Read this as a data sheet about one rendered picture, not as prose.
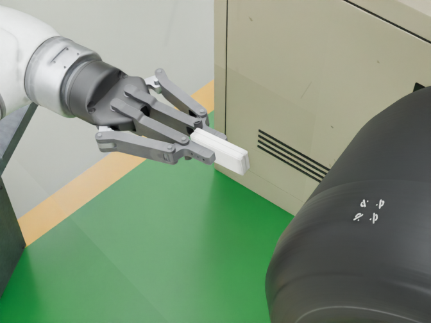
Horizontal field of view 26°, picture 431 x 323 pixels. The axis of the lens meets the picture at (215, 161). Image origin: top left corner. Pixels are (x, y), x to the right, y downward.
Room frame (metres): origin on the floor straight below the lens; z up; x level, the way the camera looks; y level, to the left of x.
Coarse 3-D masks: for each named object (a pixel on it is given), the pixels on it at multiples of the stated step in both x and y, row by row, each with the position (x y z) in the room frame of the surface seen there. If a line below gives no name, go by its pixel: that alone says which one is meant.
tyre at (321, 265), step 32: (416, 96) 0.57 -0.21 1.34; (384, 128) 0.54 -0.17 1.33; (416, 128) 0.51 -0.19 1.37; (352, 160) 0.51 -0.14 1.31; (384, 160) 0.48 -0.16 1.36; (416, 160) 0.46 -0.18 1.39; (320, 192) 0.49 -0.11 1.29; (352, 192) 0.45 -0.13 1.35; (384, 192) 0.43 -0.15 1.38; (416, 192) 0.42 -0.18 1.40; (320, 224) 0.43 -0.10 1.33; (352, 224) 0.41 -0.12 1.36; (384, 224) 0.40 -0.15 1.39; (416, 224) 0.39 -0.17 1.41; (288, 256) 0.43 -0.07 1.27; (320, 256) 0.40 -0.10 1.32; (352, 256) 0.38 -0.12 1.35; (384, 256) 0.37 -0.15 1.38; (416, 256) 0.36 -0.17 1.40; (288, 288) 0.40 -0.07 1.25; (320, 288) 0.38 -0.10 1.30; (352, 288) 0.36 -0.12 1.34; (384, 288) 0.35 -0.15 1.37; (416, 288) 0.34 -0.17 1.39; (288, 320) 0.39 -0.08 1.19; (320, 320) 0.37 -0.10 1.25; (352, 320) 0.35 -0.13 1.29; (384, 320) 0.33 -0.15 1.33; (416, 320) 0.32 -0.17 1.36
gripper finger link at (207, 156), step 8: (176, 144) 0.59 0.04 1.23; (192, 144) 0.59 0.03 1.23; (176, 152) 0.58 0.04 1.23; (184, 152) 0.58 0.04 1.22; (192, 152) 0.58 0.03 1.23; (200, 152) 0.58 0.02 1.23; (208, 152) 0.57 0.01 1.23; (168, 160) 0.58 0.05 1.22; (176, 160) 0.58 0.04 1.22; (200, 160) 0.57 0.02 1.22; (208, 160) 0.57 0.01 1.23
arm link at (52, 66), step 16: (48, 48) 0.72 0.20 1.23; (64, 48) 0.72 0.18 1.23; (80, 48) 0.73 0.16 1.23; (32, 64) 0.71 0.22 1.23; (48, 64) 0.70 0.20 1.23; (64, 64) 0.70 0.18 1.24; (80, 64) 0.71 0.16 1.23; (32, 80) 0.69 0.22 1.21; (48, 80) 0.68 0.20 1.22; (64, 80) 0.68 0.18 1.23; (32, 96) 0.68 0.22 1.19; (48, 96) 0.67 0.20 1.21; (64, 96) 0.67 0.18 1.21; (64, 112) 0.66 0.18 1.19
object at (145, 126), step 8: (112, 104) 0.65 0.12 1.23; (120, 104) 0.64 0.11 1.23; (120, 112) 0.64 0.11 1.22; (128, 112) 0.63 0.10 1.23; (136, 112) 0.63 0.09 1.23; (136, 120) 0.62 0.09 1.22; (144, 120) 0.62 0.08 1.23; (152, 120) 0.62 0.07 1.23; (136, 128) 0.62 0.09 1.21; (144, 128) 0.62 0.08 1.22; (152, 128) 0.61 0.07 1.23; (160, 128) 0.61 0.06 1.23; (168, 128) 0.61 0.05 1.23; (144, 136) 0.62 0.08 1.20; (152, 136) 0.61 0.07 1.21; (160, 136) 0.60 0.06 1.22; (168, 136) 0.60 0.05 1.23; (176, 136) 0.60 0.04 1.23; (184, 136) 0.60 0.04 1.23; (184, 144) 0.59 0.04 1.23
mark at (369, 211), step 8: (360, 200) 0.43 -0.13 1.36; (368, 200) 0.43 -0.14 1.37; (376, 200) 0.43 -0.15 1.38; (384, 200) 0.42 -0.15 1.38; (360, 208) 0.42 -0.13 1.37; (368, 208) 0.42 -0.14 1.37; (376, 208) 0.42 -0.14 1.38; (384, 208) 0.41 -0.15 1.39; (352, 216) 0.42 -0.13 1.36; (360, 216) 0.42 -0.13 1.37; (368, 216) 0.41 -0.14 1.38; (376, 216) 0.41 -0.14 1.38; (360, 224) 0.41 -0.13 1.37; (368, 224) 0.40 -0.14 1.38; (376, 224) 0.40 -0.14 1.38
